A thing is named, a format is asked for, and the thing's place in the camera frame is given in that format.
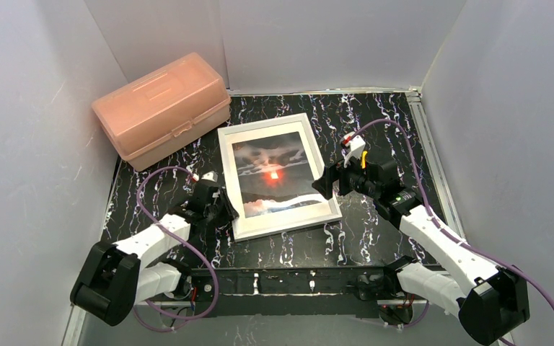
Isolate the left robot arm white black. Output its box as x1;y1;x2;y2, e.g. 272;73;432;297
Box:
70;172;238;326

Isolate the aluminium right side rail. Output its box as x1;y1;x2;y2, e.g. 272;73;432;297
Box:
405;89;466;239

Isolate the aluminium front rail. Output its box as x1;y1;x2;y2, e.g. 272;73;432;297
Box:
61;270;504;346

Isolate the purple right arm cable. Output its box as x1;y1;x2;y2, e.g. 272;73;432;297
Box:
348;118;554;346

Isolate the sunset photo in frame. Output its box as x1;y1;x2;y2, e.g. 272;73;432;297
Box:
232;132;325;218

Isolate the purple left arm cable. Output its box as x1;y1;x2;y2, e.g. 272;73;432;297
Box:
132;166;221;334

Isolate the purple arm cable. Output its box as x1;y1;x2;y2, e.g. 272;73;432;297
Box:
132;166;221;334
348;118;554;346

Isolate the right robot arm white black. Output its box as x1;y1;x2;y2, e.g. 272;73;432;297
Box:
312;159;530;345

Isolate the translucent orange plastic box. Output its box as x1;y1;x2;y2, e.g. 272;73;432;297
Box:
92;53;231;172

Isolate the white picture frame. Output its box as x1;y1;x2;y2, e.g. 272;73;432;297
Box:
218;113;342;241

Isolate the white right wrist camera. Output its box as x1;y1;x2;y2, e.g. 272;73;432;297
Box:
342;132;366;167

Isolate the aluminium rail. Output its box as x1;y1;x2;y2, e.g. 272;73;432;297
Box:
405;89;466;239
61;270;504;346

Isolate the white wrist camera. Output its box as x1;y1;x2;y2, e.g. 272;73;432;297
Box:
200;171;218;183
342;132;366;167

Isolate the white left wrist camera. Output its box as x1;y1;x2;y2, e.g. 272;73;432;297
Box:
200;171;218;183

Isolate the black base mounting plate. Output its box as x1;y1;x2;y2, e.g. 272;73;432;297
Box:
151;266;425;321

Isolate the yellow handled screwdriver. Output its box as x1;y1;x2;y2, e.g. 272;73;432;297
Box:
360;151;368;169

